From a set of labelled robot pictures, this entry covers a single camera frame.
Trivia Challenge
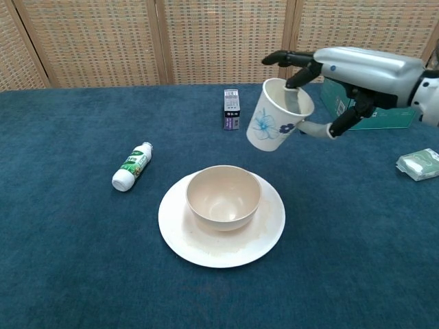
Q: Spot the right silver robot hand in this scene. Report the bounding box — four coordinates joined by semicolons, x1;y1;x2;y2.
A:
261;47;424;140

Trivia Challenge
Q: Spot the floral paper cup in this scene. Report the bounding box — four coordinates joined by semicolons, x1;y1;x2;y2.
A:
246;77;316;152

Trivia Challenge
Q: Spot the beige bowl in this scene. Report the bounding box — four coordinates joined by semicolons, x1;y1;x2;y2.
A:
186;164;263;232

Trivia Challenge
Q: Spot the white paper plate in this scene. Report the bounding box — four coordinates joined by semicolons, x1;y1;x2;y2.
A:
158;170;287;269

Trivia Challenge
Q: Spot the teal Philips box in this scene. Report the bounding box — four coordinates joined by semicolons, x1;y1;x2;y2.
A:
320;75;423;131

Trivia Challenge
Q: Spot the green tissue pack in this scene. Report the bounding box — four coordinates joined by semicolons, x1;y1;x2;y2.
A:
396;147;439;182

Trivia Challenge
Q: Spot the small grey purple box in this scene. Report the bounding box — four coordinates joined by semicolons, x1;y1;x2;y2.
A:
223;88;242;132

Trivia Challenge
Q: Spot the woven folding screen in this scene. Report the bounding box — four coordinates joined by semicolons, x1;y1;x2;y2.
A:
0;0;439;93

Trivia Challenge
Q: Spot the white green-labelled bottle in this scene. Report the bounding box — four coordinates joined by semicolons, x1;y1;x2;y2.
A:
111;141;154;193

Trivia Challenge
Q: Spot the blue table cloth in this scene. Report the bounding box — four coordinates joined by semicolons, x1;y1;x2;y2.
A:
0;79;439;329

